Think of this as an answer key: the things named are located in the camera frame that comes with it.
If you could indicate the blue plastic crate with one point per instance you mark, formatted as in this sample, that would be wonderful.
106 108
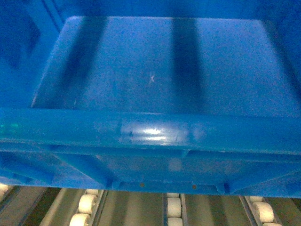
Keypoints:
183 96

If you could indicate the white conveyor roller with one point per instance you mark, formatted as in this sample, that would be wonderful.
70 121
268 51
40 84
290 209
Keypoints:
174 207
175 222
86 203
264 211
80 219

